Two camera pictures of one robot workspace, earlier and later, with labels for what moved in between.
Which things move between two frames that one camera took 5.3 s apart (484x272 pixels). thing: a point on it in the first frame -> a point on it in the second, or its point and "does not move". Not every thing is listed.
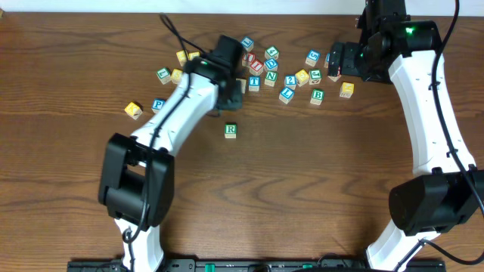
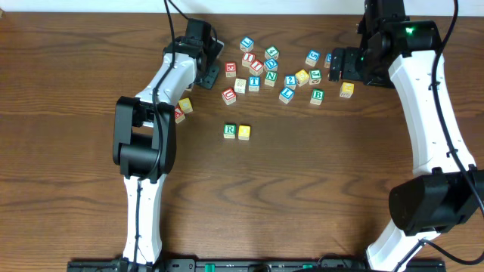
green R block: [231, 130] does not move
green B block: [317, 97] does not move
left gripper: [234, 98] -> [211, 75]
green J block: [315, 76] does not move
